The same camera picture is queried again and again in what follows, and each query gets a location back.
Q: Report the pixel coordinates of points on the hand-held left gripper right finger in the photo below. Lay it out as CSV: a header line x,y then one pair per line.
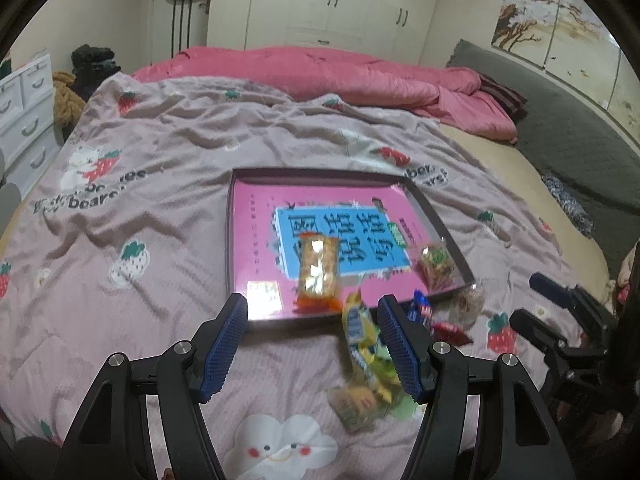
x,y
400,355

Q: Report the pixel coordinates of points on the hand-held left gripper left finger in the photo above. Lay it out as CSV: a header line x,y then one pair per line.
x,y
225,347

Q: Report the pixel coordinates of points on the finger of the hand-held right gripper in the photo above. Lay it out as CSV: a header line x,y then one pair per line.
x,y
530,330
547,287

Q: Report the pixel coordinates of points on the long yellow snack packet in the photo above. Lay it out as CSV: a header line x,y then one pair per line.
x,y
360,330

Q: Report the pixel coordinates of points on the blue and red snack packet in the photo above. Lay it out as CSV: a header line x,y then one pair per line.
x,y
420,307

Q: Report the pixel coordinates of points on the small yellow cookie packet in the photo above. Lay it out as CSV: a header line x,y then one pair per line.
x,y
355,405

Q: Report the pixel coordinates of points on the clear packet with green label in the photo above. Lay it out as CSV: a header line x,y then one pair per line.
x,y
436,262

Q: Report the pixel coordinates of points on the shallow grey cardboard box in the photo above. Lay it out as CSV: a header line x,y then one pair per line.
x,y
250,240

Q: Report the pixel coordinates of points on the orange cracker packet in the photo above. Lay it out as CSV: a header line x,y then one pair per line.
x,y
320,270

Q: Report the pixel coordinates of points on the clear round snack packet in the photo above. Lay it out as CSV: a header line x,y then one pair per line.
x,y
467,305

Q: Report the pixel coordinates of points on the pink white soft object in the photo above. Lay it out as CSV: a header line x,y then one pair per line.
x,y
629,275

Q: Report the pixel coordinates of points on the blue white patterned cloth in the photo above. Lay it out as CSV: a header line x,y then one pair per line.
x,y
567,205

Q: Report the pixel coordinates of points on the beige bed sheet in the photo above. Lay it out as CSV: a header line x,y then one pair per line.
x,y
510,175

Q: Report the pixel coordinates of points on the pink book with blue panel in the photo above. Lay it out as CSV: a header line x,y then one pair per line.
x,y
260,220

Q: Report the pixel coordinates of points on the grey quilted headboard cushion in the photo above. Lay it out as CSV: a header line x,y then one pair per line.
x,y
575,125

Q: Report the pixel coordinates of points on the strawberry printed blanket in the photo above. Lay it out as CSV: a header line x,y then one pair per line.
x,y
150,185

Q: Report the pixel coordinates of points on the dark striped pillow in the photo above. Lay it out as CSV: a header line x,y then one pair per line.
x,y
507,97

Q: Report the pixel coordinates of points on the pink quilt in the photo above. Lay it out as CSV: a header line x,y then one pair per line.
x,y
325,75

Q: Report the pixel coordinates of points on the brown plush toy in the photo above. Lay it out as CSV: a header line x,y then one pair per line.
x,y
67,102

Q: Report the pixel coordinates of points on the white drawer chest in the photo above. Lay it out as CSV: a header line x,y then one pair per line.
x,y
25,120

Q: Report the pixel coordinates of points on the dark clothes pile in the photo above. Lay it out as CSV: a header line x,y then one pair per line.
x,y
95,67

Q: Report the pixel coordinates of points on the white wardrobe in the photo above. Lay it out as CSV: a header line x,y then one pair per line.
x,y
320,5

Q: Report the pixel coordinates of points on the tree wall painting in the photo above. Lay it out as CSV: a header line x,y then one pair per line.
x,y
565,25

